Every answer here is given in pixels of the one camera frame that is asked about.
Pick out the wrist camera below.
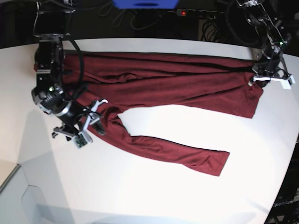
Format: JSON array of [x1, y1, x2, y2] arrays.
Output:
[[281, 75, 295, 90], [73, 132, 93, 149]]

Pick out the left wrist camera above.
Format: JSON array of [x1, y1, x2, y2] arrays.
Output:
[[281, 75, 295, 90]]

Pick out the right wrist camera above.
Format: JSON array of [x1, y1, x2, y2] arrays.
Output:
[[73, 132, 93, 149]]

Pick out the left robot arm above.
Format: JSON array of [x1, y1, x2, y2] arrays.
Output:
[[225, 0, 295, 89]]

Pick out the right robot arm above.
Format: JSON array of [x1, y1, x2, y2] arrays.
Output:
[[31, 0, 107, 146]]

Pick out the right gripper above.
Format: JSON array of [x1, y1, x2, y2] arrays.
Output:
[[51, 99, 108, 141]]

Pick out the blue box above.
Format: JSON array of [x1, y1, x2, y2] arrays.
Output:
[[113, 0, 179, 9]]

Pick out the black power strip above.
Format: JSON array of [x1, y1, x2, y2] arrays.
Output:
[[176, 9, 224, 19]]

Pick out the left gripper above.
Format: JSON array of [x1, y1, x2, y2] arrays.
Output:
[[249, 56, 291, 88]]

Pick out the maroon t-shirt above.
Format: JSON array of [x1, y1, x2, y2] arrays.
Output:
[[63, 53, 263, 176]]

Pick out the black cables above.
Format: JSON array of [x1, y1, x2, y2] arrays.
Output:
[[99, 4, 164, 30]]

